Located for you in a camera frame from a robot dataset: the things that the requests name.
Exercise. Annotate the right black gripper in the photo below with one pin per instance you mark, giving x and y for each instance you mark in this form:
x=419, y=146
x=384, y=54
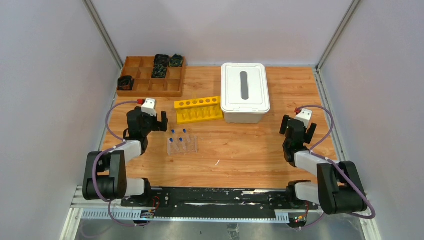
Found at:
x=309, y=135

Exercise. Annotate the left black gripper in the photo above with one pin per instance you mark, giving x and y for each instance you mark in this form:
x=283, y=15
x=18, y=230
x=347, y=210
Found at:
x=154, y=122

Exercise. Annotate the white plastic bin lid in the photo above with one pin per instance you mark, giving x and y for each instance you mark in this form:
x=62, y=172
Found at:
x=244, y=88

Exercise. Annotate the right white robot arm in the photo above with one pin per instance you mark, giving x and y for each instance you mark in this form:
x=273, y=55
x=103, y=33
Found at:
x=338, y=190

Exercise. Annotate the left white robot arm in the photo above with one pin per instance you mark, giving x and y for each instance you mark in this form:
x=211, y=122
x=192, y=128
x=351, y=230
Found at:
x=105, y=175

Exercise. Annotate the clear plastic tube rack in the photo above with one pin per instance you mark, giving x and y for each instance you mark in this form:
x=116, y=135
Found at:
x=193, y=147

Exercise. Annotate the yellow test tube rack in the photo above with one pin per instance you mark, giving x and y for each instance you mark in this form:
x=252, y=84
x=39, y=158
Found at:
x=198, y=110

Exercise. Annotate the wooden compartment tray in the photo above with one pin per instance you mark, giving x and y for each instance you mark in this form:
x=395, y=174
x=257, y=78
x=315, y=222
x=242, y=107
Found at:
x=152, y=76

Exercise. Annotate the grey plastic bin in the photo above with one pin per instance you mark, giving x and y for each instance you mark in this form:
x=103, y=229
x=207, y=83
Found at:
x=237, y=117

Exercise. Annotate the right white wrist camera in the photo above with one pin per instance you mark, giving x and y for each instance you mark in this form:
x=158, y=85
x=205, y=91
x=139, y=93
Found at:
x=304, y=115

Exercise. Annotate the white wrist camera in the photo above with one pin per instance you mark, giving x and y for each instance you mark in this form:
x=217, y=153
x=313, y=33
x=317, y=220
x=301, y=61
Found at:
x=304, y=115
x=149, y=107

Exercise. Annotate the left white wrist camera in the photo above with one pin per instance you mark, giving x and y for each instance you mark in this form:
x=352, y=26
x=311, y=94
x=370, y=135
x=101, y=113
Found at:
x=149, y=107

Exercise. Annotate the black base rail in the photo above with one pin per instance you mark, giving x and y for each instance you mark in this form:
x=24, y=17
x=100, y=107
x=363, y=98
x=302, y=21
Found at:
x=214, y=205

